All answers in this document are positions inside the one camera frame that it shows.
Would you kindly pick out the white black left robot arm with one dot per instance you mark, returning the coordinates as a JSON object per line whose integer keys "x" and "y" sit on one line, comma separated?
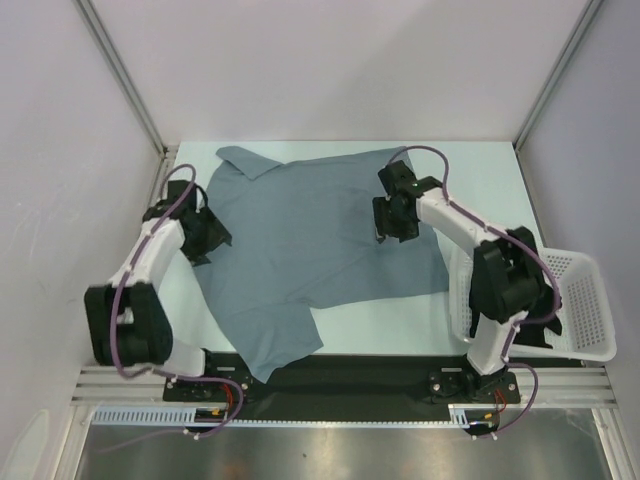
{"x": 127, "y": 323}

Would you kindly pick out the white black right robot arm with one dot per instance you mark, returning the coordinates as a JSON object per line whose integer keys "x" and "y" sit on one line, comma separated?
{"x": 508, "y": 281}

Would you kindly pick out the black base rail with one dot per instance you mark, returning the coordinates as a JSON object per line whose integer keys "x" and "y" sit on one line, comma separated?
{"x": 349, "y": 388}

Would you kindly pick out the light blue t shirt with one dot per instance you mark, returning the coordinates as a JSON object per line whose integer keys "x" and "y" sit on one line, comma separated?
{"x": 303, "y": 238}

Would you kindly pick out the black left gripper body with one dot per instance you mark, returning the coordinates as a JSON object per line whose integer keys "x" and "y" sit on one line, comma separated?
{"x": 208, "y": 229}

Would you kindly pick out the white slotted cable duct right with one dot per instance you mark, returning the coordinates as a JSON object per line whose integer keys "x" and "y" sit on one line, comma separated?
{"x": 468, "y": 415}

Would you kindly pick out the black t shirt in basket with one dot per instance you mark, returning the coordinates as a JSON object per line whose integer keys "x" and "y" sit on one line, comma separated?
{"x": 533, "y": 335}

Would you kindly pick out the white perforated plastic basket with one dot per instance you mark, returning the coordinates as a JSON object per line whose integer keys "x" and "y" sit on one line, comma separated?
{"x": 588, "y": 331}

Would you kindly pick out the white slotted cable duct left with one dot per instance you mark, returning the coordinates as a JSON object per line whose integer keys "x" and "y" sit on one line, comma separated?
{"x": 159, "y": 416}

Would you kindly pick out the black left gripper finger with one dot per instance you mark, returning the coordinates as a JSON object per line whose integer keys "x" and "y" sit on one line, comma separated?
{"x": 200, "y": 260}
{"x": 222, "y": 238}

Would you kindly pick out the left aluminium frame post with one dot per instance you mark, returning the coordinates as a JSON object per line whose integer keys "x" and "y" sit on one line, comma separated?
{"x": 114, "y": 61}

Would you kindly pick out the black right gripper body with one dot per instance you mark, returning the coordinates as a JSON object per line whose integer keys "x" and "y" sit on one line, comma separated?
{"x": 393, "y": 221}

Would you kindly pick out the aluminium front rail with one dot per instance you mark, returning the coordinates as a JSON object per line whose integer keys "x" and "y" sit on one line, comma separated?
{"x": 549, "y": 385}

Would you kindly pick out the right aluminium frame post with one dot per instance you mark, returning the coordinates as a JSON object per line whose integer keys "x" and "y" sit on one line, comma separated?
{"x": 578, "y": 34}

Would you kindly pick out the white slotted cable duct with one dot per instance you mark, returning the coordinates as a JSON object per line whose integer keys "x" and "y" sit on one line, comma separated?
{"x": 468, "y": 415}
{"x": 159, "y": 416}

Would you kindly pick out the aluminium frame post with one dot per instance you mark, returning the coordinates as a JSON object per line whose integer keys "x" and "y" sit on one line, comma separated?
{"x": 114, "y": 61}
{"x": 578, "y": 34}

